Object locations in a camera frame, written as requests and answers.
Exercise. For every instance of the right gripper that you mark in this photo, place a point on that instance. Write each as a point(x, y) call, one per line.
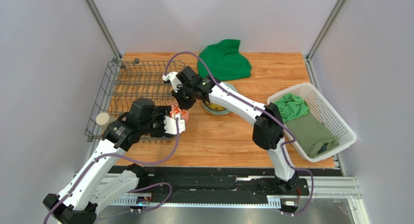
point(185, 94)

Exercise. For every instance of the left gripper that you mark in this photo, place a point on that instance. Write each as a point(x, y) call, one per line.
point(161, 111)

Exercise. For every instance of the yellow patterned small plate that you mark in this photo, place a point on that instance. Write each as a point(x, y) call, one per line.
point(214, 107)

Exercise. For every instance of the white orange patterned bowl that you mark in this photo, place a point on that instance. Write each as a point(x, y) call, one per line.
point(176, 110)

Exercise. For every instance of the light blue flower plate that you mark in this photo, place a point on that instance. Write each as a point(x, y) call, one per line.
point(215, 113)

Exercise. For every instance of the beige cup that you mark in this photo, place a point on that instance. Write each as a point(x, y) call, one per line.
point(104, 119)

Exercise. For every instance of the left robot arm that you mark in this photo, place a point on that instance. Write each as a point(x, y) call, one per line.
point(108, 174)

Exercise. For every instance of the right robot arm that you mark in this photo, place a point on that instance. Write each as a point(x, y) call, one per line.
point(268, 128)

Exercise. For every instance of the green cloth on table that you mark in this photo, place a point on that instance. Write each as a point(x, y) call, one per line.
point(224, 61)

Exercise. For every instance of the bright green towel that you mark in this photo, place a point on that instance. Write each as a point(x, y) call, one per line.
point(291, 107)

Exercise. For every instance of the white plastic basket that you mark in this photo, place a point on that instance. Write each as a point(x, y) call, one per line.
point(322, 110)

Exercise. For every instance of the olive green cloth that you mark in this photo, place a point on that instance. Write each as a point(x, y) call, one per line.
point(313, 137)

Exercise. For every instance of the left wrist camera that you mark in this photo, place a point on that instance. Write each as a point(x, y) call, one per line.
point(175, 125)

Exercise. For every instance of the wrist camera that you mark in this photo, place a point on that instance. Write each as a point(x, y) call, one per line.
point(172, 79)
point(175, 125)

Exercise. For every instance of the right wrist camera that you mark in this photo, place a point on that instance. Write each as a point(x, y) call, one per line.
point(172, 79)

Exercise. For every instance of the grey wire dish rack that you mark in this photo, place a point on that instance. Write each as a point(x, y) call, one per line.
point(125, 81)

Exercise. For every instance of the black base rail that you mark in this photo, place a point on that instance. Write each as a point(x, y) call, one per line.
point(211, 185)

